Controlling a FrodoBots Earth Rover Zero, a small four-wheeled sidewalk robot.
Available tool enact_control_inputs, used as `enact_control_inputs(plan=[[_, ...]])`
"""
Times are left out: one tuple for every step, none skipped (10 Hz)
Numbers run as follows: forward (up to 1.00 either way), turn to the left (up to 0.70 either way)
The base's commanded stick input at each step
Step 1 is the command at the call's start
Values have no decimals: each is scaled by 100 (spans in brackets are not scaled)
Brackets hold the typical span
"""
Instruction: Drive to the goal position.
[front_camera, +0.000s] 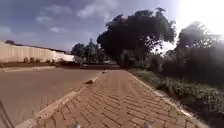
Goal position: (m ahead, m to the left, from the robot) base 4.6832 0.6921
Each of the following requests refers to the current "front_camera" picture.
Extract large dark tree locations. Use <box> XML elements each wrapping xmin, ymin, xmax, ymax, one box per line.
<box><xmin>96</xmin><ymin>7</ymin><xmax>177</xmax><ymax>68</ymax></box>

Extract dark hedge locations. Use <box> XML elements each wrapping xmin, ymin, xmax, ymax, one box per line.
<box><xmin>149</xmin><ymin>44</ymin><xmax>224</xmax><ymax>88</ymax></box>

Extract pale kerb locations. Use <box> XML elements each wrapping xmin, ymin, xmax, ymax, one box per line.
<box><xmin>0</xmin><ymin>65</ymin><xmax>56</xmax><ymax>73</ymax></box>

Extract green planted verge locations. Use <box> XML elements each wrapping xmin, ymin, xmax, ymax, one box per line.
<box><xmin>128</xmin><ymin>68</ymin><xmax>224</xmax><ymax>128</ymax></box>

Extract group of small trees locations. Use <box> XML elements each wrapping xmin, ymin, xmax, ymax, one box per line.
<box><xmin>70</xmin><ymin>37</ymin><xmax>110</xmax><ymax>65</ymax></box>

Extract row of kerb stones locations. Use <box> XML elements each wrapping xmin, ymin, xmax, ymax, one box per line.
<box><xmin>14</xmin><ymin>70</ymin><xmax>108</xmax><ymax>128</ymax></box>

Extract red brick path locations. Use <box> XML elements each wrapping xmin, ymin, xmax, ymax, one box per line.
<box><xmin>34</xmin><ymin>69</ymin><xmax>211</xmax><ymax>128</ymax></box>

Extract brown paved road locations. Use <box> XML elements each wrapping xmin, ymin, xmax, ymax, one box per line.
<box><xmin>0</xmin><ymin>68</ymin><xmax>103</xmax><ymax>128</ymax></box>

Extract long pale wall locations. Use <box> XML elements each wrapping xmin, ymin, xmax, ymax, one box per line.
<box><xmin>0</xmin><ymin>41</ymin><xmax>76</xmax><ymax>64</ymax></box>

